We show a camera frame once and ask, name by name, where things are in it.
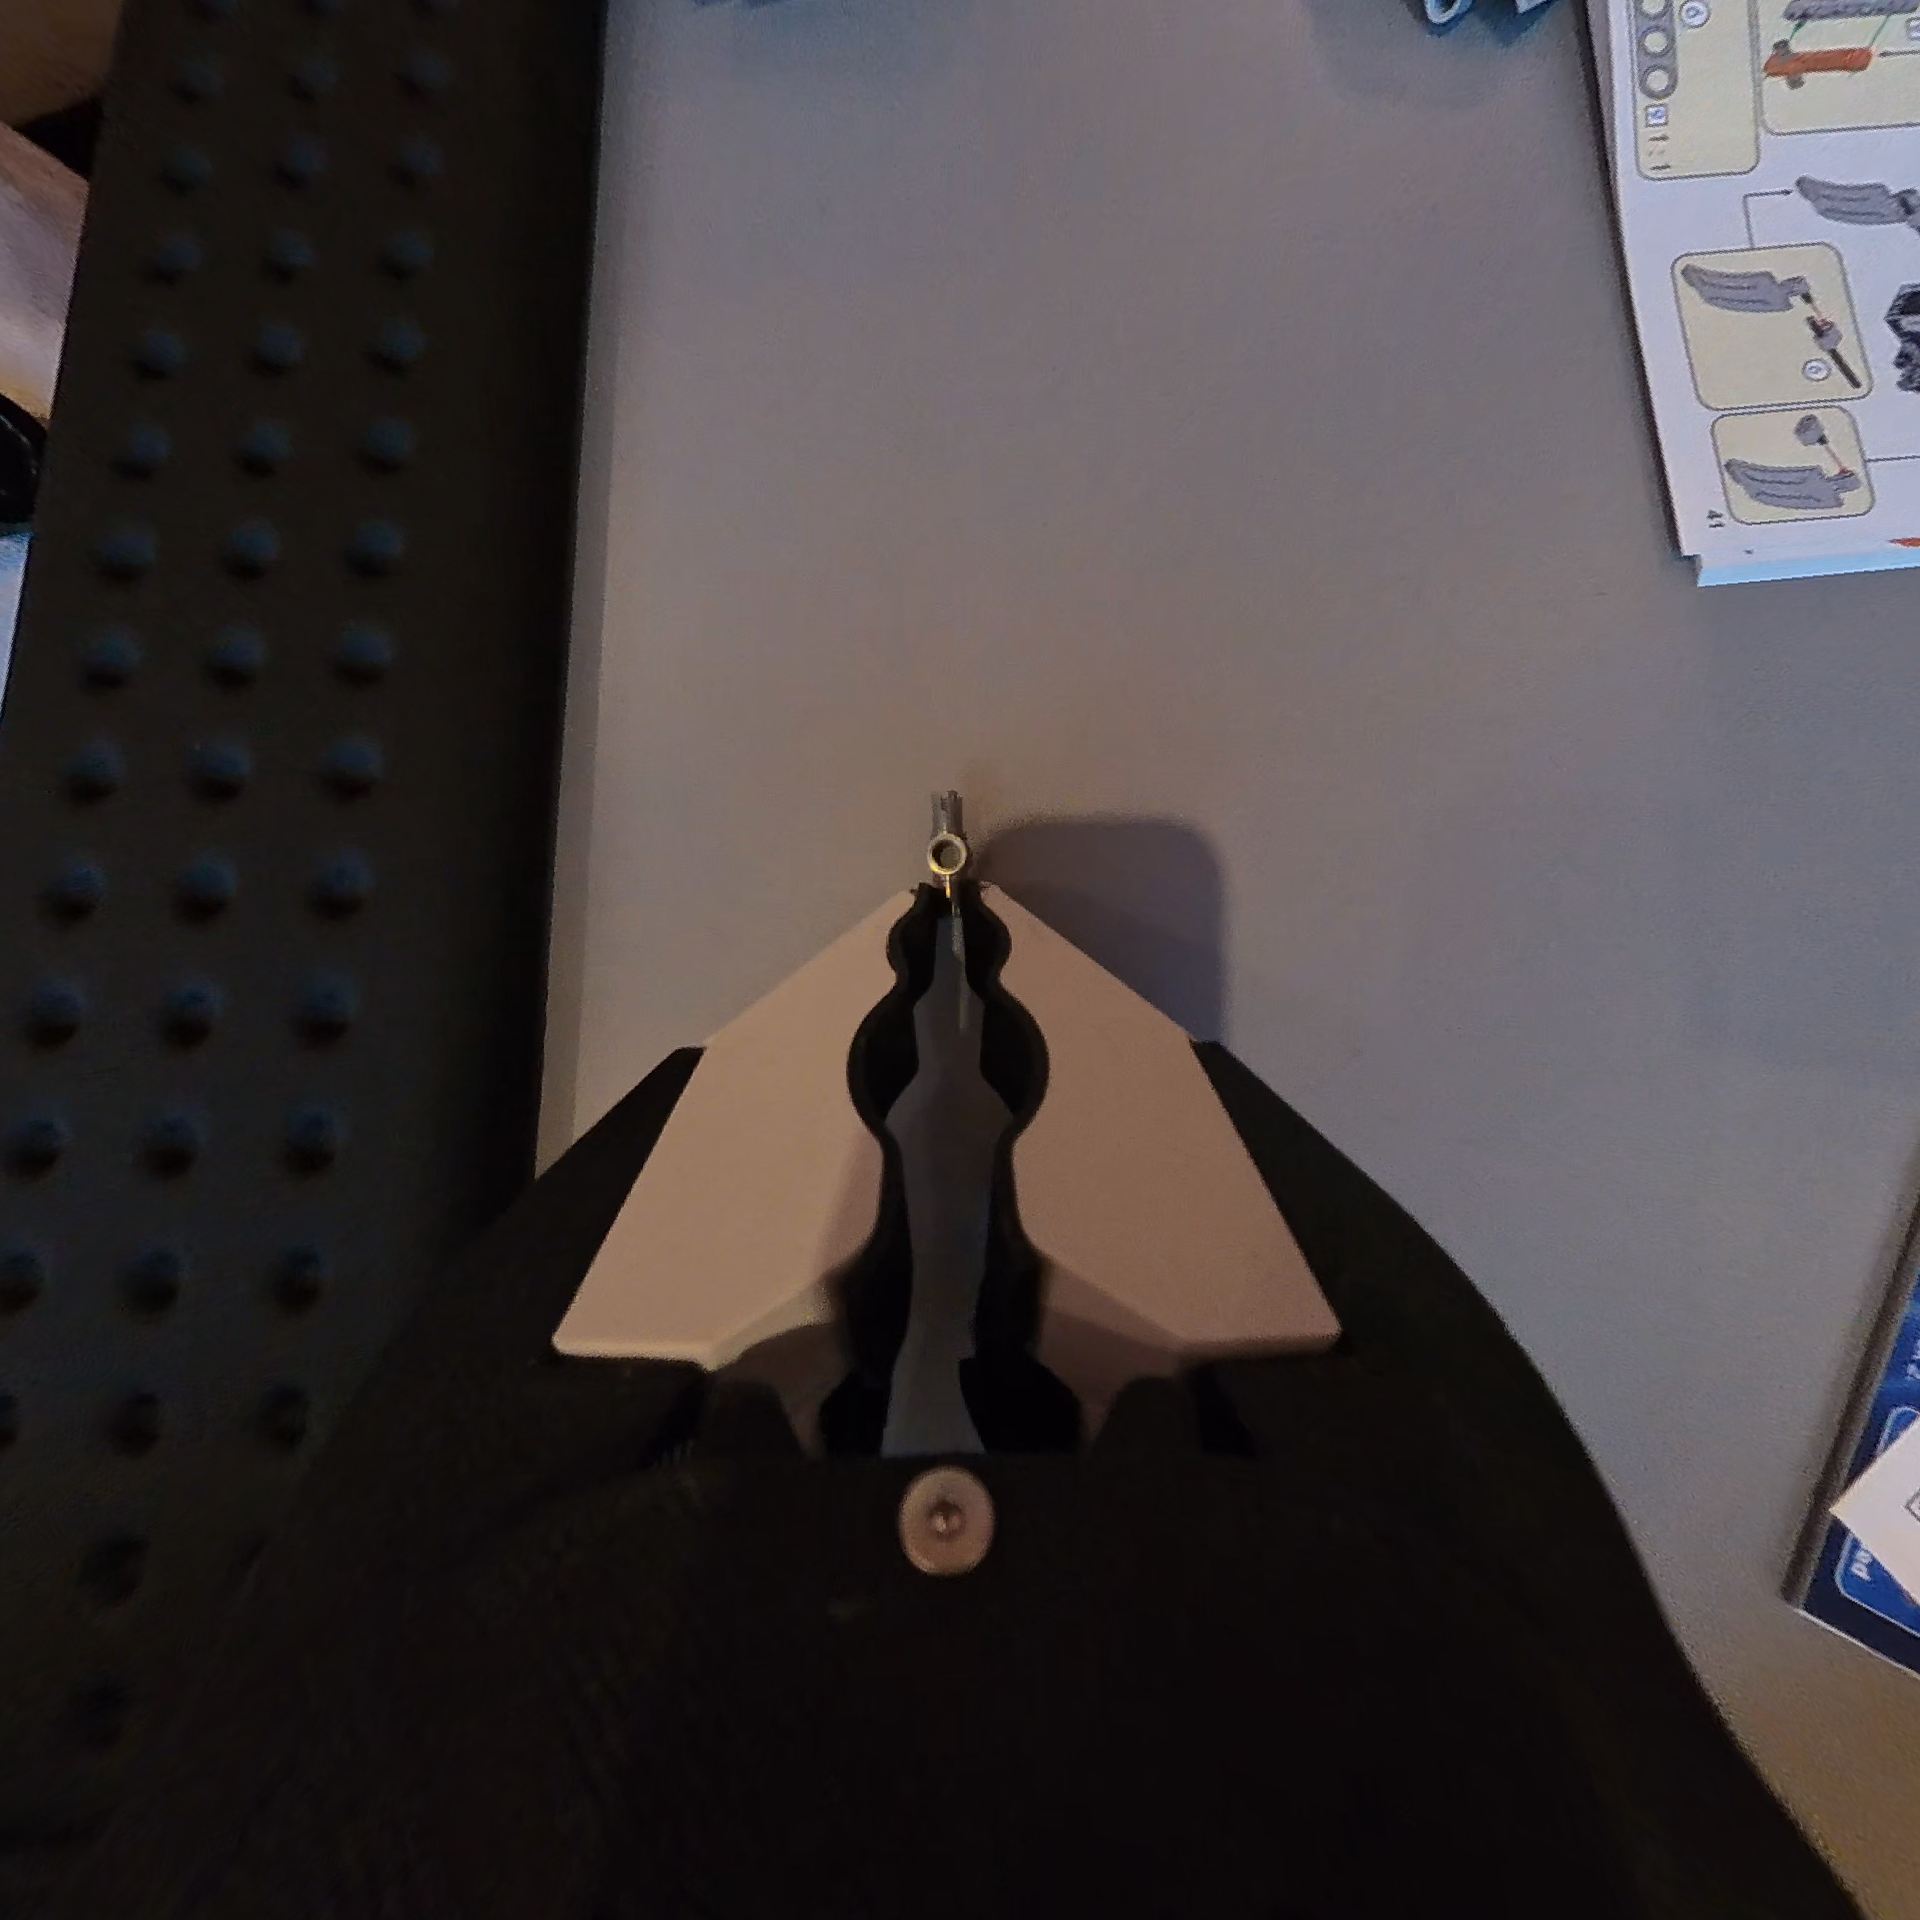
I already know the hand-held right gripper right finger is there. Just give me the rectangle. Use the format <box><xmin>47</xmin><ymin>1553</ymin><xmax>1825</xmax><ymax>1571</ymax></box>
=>
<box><xmin>960</xmin><ymin>882</ymin><xmax>1345</xmax><ymax>1457</ymax></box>

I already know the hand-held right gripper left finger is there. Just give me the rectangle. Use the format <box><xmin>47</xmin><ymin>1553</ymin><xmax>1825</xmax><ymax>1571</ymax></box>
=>
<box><xmin>551</xmin><ymin>884</ymin><xmax>939</xmax><ymax>1460</ymax></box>

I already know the small grey toy pin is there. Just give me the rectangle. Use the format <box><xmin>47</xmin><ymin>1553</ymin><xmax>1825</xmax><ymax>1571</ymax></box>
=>
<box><xmin>920</xmin><ymin>786</ymin><xmax>989</xmax><ymax>906</ymax></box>

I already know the dark perforated desk panel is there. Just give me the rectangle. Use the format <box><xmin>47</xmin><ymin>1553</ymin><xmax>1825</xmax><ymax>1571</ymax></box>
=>
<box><xmin>0</xmin><ymin>0</ymin><xmax>608</xmax><ymax>1920</ymax></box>

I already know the grey desk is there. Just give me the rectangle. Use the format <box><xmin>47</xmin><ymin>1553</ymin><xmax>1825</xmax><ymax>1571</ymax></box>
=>
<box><xmin>533</xmin><ymin>0</ymin><xmax>1920</xmax><ymax>1920</ymax></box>

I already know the printed sticker sheet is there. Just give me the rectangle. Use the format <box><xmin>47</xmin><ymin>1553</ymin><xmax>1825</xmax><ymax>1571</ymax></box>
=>
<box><xmin>1833</xmin><ymin>1425</ymin><xmax>1920</xmax><ymax>1601</ymax></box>

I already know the colourful booklet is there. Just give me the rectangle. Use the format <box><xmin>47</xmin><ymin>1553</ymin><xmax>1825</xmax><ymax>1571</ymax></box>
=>
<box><xmin>1784</xmin><ymin>1275</ymin><xmax>1920</xmax><ymax>1672</ymax></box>

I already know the toy instruction booklet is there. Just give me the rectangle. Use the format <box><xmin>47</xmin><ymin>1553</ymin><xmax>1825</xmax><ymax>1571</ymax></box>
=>
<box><xmin>1587</xmin><ymin>0</ymin><xmax>1920</xmax><ymax>589</ymax></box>

